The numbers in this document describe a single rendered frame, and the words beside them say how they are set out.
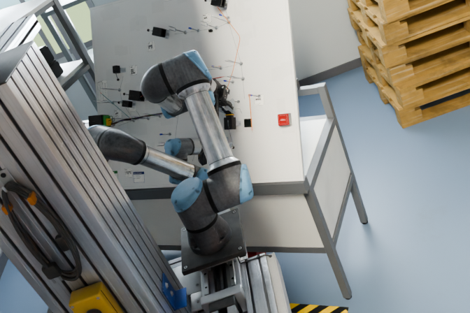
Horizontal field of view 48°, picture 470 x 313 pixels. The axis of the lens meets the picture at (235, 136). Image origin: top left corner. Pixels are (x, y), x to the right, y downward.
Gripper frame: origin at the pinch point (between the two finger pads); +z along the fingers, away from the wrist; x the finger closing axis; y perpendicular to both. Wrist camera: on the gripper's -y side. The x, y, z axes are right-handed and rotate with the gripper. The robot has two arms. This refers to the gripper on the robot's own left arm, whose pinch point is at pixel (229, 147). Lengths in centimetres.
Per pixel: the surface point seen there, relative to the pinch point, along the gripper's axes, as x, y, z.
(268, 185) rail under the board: -21.8, -3.7, 11.9
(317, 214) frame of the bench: -40, -7, 33
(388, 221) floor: -40, -29, 117
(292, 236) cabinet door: -35, -30, 36
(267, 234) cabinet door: -26, -38, 31
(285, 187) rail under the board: -27.5, 0.6, 15.6
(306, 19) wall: 156, -7, 195
